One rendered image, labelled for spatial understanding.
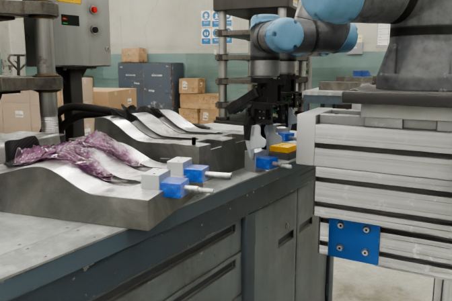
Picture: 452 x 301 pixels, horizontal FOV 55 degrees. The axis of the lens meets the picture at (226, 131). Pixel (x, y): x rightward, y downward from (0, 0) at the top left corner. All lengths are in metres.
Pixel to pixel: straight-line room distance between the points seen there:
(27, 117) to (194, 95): 3.60
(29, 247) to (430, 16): 0.70
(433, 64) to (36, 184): 0.70
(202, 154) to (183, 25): 7.53
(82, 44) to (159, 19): 6.96
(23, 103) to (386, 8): 4.74
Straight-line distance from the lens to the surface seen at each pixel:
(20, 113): 5.24
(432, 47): 0.73
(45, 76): 1.60
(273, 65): 1.08
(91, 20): 1.90
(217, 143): 1.09
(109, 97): 5.69
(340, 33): 1.04
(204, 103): 7.87
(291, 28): 0.97
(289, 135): 1.52
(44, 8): 1.60
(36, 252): 0.73
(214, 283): 1.16
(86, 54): 1.87
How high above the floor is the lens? 1.08
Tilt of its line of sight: 9 degrees down
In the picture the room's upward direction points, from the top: straight up
